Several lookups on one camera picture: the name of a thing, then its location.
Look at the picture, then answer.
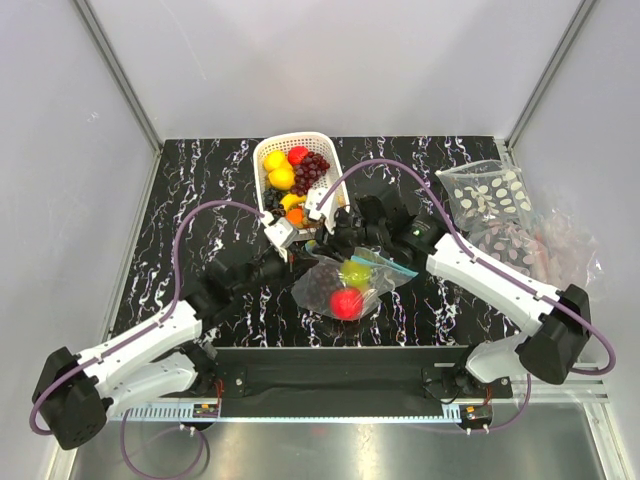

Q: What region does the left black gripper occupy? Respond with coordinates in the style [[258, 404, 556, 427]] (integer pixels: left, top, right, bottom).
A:
[[232, 245, 319, 300]]

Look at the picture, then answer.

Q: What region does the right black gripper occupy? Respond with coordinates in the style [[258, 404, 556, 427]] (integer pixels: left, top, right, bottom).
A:
[[312, 207, 388, 264]]

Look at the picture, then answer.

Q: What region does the red grape bunch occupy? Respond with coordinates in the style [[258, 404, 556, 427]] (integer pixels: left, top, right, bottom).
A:
[[290, 152, 330, 196], [296, 265, 344, 312]]

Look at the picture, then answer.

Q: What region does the green pear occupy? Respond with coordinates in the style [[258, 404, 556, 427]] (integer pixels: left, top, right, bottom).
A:
[[340, 260, 372, 289]]

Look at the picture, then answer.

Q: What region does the clear zip top bag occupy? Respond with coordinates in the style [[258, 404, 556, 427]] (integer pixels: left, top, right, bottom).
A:
[[291, 247, 417, 322]]

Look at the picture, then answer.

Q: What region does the red apple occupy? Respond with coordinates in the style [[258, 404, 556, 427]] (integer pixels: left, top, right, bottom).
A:
[[329, 287, 364, 321]]

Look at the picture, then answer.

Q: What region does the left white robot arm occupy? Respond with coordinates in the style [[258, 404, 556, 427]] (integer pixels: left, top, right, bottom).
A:
[[30, 248, 317, 450]]

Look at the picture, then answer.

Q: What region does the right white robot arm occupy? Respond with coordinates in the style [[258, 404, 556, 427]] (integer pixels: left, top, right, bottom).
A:
[[310, 195, 590, 397]]

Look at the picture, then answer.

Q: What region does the bag of white slices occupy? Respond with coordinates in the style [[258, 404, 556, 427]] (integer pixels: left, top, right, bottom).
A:
[[436, 159, 535, 232]]

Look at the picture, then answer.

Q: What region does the bag of pink slices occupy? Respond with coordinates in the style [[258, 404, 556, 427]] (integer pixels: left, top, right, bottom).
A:
[[468, 222, 548, 281]]

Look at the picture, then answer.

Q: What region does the crumpled clear plastic bag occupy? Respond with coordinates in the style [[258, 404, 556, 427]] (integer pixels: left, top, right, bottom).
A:
[[532, 208, 607, 303]]

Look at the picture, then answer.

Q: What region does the white perforated plastic basket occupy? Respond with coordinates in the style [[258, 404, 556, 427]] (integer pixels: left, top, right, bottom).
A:
[[253, 132, 350, 241]]

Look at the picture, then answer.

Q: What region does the orange fruit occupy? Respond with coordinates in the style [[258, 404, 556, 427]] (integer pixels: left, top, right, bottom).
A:
[[285, 208, 305, 228]]

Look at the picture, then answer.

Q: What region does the yellow banana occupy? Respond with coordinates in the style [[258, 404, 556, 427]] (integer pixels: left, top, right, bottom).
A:
[[279, 193, 307, 212]]

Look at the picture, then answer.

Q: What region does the dark purple grape bunch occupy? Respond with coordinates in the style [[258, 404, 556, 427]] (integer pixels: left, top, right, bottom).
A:
[[263, 188, 286, 218]]

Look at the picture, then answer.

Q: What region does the yellow lemon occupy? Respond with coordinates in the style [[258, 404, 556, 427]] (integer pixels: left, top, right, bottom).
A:
[[267, 168, 296, 191]]

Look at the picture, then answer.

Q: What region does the red strawberry fruit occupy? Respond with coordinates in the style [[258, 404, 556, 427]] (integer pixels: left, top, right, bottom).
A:
[[287, 146, 309, 166]]

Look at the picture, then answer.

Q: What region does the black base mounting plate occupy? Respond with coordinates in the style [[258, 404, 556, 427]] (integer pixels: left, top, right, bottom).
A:
[[158, 346, 514, 401]]

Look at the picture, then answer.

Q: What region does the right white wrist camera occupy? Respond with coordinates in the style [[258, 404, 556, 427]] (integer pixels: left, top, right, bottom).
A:
[[305, 187, 339, 234]]

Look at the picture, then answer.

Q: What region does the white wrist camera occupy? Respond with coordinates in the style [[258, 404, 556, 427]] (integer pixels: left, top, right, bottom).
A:
[[305, 187, 339, 234], [260, 212, 297, 263]]

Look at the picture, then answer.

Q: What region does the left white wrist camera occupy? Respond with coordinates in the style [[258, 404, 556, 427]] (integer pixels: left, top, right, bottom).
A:
[[260, 212, 297, 263]]

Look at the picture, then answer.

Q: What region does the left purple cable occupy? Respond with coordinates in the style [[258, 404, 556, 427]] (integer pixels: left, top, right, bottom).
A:
[[29, 200, 276, 476]]

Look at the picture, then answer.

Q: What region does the purple cable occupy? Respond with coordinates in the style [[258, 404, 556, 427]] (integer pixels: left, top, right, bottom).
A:
[[314, 159, 617, 434], [29, 200, 276, 476]]

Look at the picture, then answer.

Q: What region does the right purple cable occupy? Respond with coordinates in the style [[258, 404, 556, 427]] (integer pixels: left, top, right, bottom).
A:
[[314, 159, 617, 434]]

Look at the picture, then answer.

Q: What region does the aluminium frame rail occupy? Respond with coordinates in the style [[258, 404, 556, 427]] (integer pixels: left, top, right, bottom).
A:
[[85, 354, 608, 415]]

